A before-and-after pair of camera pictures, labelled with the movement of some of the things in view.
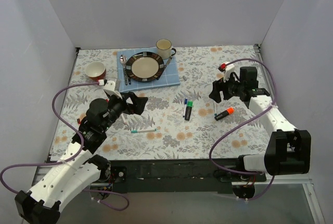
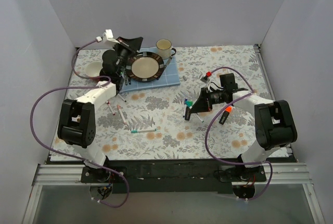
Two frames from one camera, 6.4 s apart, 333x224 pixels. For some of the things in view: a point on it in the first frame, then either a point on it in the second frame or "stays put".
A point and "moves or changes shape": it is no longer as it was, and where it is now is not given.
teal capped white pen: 143,131 stays put
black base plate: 175,176 stays put
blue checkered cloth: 170,76 stays put
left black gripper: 128,103 → 127,47
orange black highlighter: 229,111 moves or changes shape
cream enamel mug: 164,48 stays put
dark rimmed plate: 144,66 stays put
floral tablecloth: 181,122 stays put
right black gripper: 222,90 → 204,100
